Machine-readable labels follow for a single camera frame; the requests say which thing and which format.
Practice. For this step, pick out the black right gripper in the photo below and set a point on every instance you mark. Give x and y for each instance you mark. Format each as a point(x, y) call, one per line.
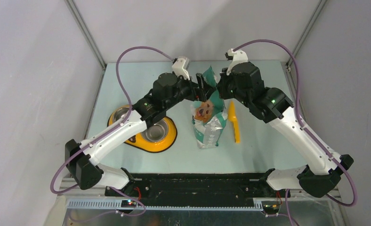
point(221, 85)

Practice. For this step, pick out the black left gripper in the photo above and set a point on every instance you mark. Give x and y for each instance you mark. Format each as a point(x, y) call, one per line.
point(203, 92)

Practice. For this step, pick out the green white pet food bag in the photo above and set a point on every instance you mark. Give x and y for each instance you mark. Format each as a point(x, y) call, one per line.
point(209, 120)

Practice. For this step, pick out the yellow plastic scoop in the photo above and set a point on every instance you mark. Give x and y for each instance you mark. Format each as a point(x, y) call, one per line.
point(234, 121)

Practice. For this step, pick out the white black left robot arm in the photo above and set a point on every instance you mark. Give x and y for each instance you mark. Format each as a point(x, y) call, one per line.
point(83, 159)

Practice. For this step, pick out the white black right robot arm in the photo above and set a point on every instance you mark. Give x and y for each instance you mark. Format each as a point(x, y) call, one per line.
point(324, 168)

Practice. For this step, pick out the yellow double pet bowl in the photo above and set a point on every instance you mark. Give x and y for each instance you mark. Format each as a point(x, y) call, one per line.
point(158, 138)

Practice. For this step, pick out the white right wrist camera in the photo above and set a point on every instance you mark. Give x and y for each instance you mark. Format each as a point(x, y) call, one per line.
point(236, 57)

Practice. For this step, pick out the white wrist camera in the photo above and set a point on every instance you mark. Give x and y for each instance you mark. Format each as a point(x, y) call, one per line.
point(180, 66)
point(236, 57)

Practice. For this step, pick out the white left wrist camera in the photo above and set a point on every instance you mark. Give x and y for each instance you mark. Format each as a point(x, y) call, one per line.
point(180, 66)

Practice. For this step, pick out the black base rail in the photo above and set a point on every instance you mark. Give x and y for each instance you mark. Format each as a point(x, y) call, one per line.
point(200, 190)

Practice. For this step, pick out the aluminium frame rail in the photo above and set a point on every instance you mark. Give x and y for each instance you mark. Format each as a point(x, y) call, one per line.
point(108, 199)

